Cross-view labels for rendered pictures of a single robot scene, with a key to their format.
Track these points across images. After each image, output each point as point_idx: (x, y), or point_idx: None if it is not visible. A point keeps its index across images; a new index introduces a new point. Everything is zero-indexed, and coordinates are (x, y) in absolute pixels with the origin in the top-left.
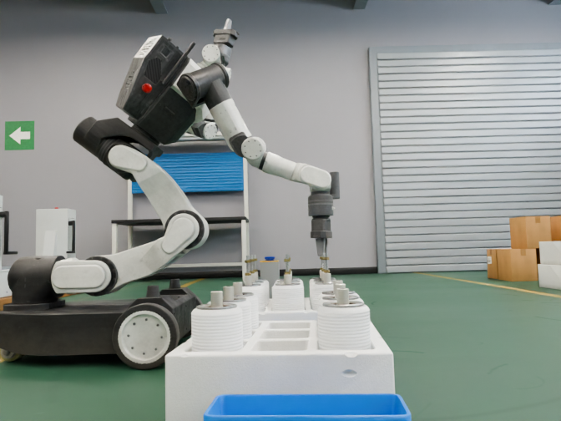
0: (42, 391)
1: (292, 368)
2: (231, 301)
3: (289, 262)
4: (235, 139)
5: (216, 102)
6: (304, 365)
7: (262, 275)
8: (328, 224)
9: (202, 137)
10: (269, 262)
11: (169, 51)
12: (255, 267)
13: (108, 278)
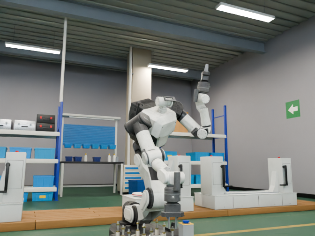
0: None
1: None
2: None
3: (163, 228)
4: (141, 153)
5: (135, 134)
6: None
7: (178, 231)
8: (173, 207)
9: (198, 138)
10: (180, 224)
11: (136, 108)
12: (156, 226)
13: (132, 217)
